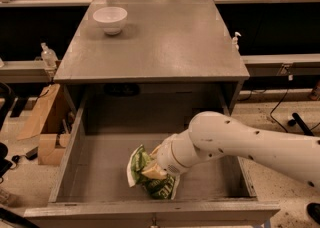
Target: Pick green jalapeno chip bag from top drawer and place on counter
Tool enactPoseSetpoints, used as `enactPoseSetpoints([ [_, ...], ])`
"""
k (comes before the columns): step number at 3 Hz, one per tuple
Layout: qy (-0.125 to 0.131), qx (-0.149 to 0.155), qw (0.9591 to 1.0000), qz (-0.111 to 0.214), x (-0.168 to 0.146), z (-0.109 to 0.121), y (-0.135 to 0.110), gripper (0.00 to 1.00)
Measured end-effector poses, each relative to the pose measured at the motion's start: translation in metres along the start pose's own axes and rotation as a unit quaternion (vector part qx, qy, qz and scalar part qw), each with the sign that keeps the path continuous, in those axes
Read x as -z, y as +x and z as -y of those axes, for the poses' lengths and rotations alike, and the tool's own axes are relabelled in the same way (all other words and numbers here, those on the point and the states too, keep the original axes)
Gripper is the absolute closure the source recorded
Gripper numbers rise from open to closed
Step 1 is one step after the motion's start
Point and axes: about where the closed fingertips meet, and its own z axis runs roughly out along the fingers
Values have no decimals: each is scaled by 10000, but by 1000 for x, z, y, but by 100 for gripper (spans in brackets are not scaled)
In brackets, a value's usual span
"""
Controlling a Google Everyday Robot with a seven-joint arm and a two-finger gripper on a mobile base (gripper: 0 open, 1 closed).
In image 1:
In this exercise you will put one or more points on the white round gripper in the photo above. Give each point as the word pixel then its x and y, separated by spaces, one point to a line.
pixel 167 158

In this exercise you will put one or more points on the green jalapeno chip bag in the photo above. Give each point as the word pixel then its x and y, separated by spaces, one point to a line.
pixel 157 189

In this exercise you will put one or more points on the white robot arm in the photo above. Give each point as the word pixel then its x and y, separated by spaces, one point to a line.
pixel 211 135

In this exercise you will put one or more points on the open grey top drawer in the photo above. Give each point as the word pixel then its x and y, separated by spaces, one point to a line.
pixel 100 185

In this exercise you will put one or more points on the brown cardboard box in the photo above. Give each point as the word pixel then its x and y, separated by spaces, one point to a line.
pixel 47 122

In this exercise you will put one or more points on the grey wooden cabinet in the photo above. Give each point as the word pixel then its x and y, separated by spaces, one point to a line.
pixel 162 41

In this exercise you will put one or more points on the small white pump bottle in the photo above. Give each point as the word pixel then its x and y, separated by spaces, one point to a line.
pixel 235 39

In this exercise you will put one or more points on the clear pump bottle left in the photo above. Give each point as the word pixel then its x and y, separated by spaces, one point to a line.
pixel 48 56

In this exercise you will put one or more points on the white bowl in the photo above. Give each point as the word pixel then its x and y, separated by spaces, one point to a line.
pixel 111 19

